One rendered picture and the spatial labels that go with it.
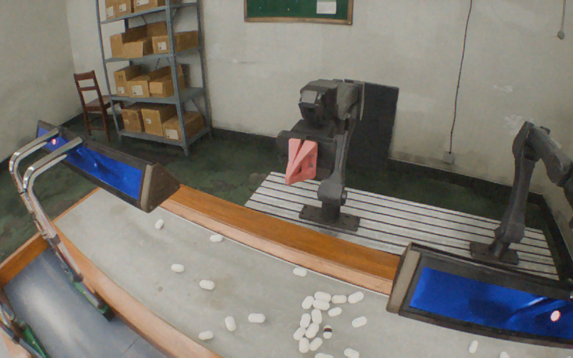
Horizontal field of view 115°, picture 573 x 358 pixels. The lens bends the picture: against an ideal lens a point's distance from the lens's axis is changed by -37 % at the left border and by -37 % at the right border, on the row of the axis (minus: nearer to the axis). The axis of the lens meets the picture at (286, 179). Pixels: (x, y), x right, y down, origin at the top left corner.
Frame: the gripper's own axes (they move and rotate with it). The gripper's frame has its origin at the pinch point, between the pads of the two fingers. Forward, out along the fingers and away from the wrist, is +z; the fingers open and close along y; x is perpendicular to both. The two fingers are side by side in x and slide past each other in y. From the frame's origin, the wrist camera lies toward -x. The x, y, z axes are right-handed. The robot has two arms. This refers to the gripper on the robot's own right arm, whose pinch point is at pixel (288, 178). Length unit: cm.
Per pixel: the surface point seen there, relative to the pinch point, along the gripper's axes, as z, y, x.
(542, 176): -195, 171, 82
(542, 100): -196, 142, 16
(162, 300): 14.0, -26.7, 32.5
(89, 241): 10, -62, 33
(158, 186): 10.0, -17.4, -0.7
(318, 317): 4.2, 8.1, 30.7
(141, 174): 10.7, -19.9, -2.8
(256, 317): 9.0, -4.0, 30.7
